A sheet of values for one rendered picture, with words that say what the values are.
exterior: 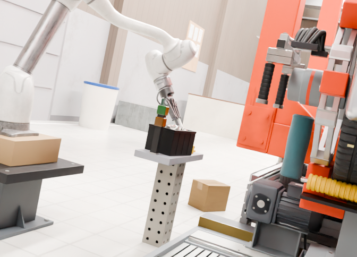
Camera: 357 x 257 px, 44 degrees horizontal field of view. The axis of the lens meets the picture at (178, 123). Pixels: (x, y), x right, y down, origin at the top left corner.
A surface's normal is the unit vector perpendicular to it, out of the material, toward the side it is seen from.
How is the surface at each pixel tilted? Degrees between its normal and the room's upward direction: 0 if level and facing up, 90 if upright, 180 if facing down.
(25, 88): 73
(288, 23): 90
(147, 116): 90
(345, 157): 133
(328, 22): 90
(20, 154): 90
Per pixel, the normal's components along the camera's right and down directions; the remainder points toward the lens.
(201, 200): -0.73, -0.11
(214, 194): 0.65, 0.18
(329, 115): -0.38, -0.02
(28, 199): 0.90, 0.22
